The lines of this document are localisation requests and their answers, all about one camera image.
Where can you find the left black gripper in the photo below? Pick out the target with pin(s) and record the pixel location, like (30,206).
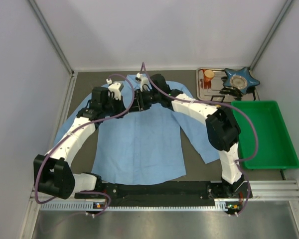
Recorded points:
(120,106)

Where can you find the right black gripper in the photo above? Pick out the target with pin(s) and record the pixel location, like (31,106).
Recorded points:
(140,100)

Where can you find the light blue shirt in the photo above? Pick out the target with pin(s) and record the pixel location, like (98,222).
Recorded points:
(144,148)

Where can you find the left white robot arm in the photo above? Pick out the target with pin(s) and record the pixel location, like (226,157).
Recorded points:
(52,172)

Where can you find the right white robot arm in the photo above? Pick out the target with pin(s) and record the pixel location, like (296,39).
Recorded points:
(222,128)

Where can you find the black box gold brooch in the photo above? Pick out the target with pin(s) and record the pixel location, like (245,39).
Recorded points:
(217,101)

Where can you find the orange cup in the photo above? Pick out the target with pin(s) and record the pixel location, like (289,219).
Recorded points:
(208,75)

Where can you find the metal tray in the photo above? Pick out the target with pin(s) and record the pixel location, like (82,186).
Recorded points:
(215,87)

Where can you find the blue star-shaped dish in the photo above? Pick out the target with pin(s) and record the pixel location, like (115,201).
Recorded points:
(241,79)

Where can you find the green plastic bin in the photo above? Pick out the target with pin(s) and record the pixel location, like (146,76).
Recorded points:
(276,150)

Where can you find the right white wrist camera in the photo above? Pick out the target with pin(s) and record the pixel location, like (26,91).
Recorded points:
(143,81)

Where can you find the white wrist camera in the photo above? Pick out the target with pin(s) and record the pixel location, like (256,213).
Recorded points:
(143,81)
(115,89)

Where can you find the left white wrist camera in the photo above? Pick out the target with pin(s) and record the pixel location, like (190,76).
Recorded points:
(115,89)

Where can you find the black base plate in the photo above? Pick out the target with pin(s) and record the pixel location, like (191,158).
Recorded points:
(172,193)

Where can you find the aluminium front rail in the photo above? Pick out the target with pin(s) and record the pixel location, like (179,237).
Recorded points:
(262,191)

